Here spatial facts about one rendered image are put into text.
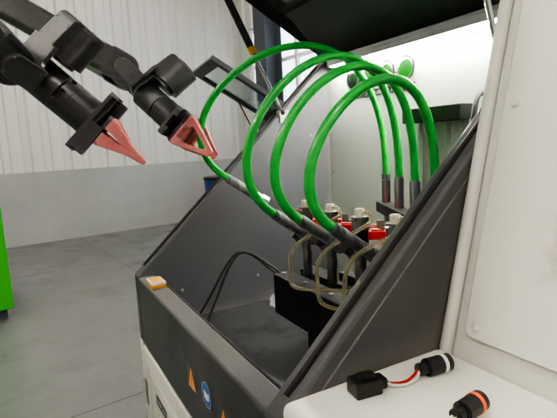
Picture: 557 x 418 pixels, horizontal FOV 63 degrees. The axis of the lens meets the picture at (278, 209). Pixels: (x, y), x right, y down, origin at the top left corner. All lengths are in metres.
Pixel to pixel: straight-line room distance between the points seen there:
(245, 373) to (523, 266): 0.35
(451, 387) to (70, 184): 6.94
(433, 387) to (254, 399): 0.20
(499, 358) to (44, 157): 6.94
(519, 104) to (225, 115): 7.74
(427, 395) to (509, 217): 0.21
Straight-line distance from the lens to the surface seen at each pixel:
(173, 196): 7.75
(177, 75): 0.98
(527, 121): 0.57
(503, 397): 0.53
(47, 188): 7.22
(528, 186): 0.55
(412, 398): 0.50
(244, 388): 0.58
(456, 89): 0.96
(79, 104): 0.73
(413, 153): 0.80
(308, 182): 0.57
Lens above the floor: 1.23
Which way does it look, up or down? 8 degrees down
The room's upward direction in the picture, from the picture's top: 3 degrees counter-clockwise
